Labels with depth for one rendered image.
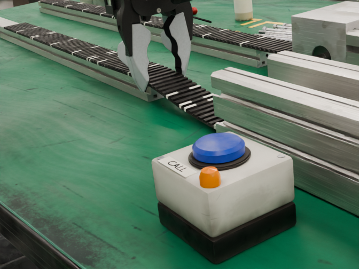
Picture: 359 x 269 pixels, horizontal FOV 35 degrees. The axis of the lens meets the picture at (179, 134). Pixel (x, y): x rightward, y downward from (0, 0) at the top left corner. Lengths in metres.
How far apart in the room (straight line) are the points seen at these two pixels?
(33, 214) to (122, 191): 0.08
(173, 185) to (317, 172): 0.13
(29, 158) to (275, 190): 0.32
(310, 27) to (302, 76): 0.16
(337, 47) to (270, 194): 0.31
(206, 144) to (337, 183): 0.11
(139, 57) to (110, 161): 0.17
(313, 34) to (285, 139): 0.25
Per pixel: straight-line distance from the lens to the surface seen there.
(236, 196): 0.40
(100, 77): 0.89
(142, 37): 0.72
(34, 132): 0.73
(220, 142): 0.43
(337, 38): 0.69
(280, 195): 0.43
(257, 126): 0.52
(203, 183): 0.39
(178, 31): 0.75
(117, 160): 0.60
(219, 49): 0.95
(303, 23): 0.73
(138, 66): 0.72
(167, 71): 0.78
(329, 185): 0.48
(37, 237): 0.50
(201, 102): 0.69
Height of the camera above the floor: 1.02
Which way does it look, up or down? 22 degrees down
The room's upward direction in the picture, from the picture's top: 7 degrees counter-clockwise
